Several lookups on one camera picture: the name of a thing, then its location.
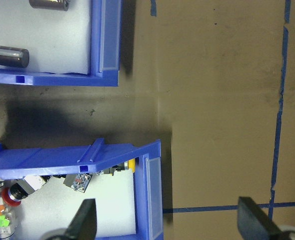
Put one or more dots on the red mushroom push button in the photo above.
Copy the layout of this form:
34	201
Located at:
11	198

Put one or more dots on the blue plastic battery bin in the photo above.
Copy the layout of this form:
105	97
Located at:
95	25

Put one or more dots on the white foam pad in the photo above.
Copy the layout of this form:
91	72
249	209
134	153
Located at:
50	37

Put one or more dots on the blue plastic push-button bin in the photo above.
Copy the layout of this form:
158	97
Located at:
50	155

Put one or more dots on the white grey contact block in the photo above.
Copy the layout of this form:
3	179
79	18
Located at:
35	181

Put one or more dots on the dark brown cylindrical battery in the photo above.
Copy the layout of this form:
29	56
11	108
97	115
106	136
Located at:
9	56
48	3

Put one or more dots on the small mixed parts in bin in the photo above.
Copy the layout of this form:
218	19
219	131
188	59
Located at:
112	205

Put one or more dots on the black switch block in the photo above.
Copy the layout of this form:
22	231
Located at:
111	170

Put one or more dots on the grey module blue label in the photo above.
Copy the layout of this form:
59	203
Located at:
78	181

